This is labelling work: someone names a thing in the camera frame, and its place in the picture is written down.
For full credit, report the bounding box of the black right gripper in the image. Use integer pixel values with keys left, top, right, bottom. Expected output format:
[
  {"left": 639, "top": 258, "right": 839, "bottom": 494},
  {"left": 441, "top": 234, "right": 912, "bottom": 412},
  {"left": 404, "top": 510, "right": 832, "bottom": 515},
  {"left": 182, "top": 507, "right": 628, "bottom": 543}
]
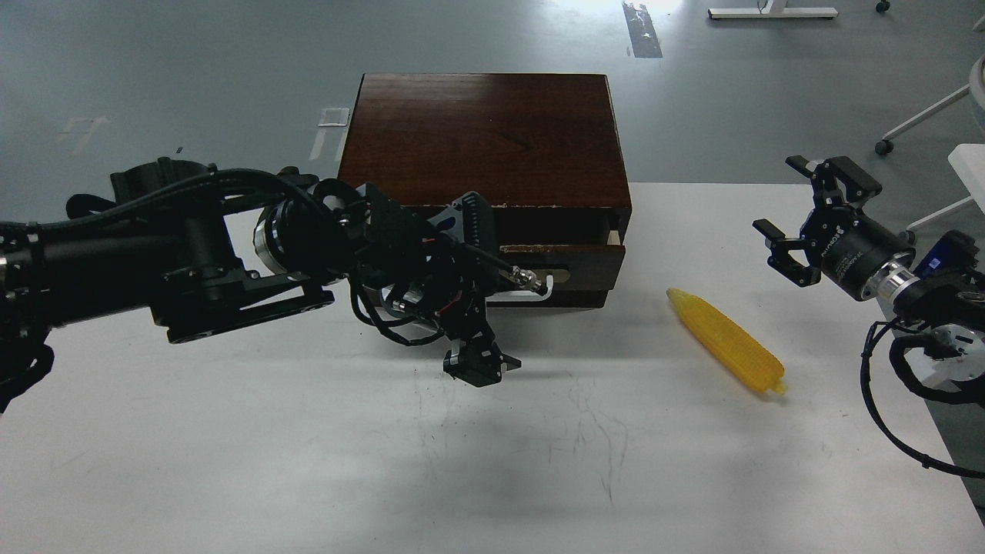
[{"left": 753, "top": 155, "right": 916, "bottom": 302}]

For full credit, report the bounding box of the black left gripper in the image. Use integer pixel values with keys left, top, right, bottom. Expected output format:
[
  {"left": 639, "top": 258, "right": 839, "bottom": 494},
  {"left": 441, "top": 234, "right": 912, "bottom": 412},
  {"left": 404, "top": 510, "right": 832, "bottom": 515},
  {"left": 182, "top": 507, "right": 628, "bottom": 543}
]
[{"left": 349, "top": 185, "right": 522, "bottom": 387}]

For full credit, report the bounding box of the white drawer handle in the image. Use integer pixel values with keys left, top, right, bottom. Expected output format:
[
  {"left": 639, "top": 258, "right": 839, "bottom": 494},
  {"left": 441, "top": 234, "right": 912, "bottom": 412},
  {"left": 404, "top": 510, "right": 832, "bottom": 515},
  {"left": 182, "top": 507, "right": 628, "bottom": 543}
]
[{"left": 529, "top": 272, "right": 555, "bottom": 299}]

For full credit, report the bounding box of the dark wooden top drawer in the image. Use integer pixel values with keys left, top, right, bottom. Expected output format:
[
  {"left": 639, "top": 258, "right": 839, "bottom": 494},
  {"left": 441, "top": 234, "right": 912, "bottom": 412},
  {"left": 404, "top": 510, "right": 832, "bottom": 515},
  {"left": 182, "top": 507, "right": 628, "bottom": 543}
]
[{"left": 493, "top": 207, "right": 631, "bottom": 293}]

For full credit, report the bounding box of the yellow toy corn cob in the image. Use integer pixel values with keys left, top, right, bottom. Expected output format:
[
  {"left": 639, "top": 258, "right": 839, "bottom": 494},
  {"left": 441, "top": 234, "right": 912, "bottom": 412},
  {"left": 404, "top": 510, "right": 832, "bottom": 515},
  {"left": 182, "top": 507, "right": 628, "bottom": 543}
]
[{"left": 666, "top": 288, "right": 786, "bottom": 394}]

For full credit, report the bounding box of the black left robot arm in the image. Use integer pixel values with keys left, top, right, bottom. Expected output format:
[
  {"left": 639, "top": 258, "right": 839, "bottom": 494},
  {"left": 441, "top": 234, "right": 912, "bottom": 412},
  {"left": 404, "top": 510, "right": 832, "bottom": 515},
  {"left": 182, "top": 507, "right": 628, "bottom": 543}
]
[{"left": 1, "top": 158, "right": 551, "bottom": 408}]

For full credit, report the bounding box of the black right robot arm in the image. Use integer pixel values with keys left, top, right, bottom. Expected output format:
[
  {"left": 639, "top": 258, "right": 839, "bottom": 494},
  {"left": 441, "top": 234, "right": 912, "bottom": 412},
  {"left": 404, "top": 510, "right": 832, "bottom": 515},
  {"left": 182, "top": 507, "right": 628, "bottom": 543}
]
[{"left": 753, "top": 155, "right": 984, "bottom": 479}]

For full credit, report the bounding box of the dark wooden drawer cabinet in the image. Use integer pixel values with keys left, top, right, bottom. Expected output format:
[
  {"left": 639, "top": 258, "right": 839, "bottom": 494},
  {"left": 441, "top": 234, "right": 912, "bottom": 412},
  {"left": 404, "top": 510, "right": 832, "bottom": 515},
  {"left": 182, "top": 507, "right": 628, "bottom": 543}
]
[{"left": 337, "top": 73, "right": 631, "bottom": 309}]

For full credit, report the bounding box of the white side table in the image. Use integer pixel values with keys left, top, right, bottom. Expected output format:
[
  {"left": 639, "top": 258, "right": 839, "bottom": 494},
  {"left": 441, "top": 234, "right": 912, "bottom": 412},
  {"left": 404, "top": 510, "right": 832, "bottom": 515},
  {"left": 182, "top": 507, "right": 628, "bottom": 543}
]
[{"left": 905, "top": 144, "right": 985, "bottom": 233}]

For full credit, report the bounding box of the white rolling chair base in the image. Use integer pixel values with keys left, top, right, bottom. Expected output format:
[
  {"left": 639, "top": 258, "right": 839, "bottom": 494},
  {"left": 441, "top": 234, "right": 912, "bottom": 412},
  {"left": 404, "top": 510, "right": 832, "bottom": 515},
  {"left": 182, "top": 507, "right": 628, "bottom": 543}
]
[{"left": 873, "top": 55, "right": 984, "bottom": 155}]

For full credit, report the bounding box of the white desk leg base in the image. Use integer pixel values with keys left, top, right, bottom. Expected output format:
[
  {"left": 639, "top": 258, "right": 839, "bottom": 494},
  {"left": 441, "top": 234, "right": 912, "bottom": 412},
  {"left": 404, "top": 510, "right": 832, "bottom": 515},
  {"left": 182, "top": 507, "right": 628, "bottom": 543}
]
[{"left": 707, "top": 1, "right": 840, "bottom": 21}]

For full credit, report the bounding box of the grey floor tape strip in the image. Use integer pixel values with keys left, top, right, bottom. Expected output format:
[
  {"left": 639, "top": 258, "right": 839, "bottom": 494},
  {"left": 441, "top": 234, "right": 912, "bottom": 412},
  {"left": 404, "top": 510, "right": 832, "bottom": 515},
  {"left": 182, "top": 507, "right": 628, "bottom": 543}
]
[{"left": 620, "top": 1, "right": 663, "bottom": 59}]

